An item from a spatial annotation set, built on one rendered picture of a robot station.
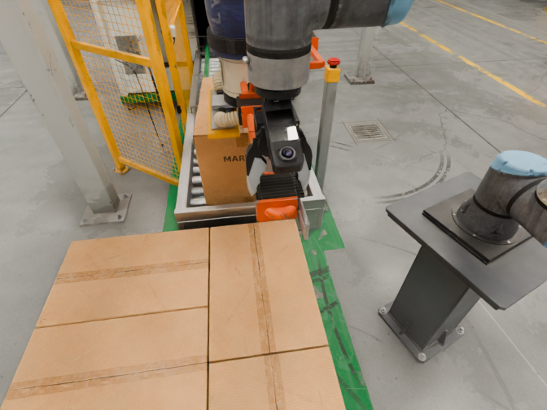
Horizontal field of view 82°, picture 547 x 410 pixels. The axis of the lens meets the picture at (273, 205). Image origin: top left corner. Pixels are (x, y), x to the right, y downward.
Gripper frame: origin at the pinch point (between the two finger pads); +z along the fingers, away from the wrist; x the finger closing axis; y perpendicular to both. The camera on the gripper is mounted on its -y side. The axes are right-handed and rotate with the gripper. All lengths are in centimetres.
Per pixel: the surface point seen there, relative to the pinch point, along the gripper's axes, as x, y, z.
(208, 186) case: 21, 70, 53
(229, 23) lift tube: 6, 50, -17
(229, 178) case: 11, 69, 49
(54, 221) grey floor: 138, 130, 122
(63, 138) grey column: 106, 133, 59
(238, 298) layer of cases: 11, 19, 67
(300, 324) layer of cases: -10, 6, 67
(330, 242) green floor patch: -49, 84, 121
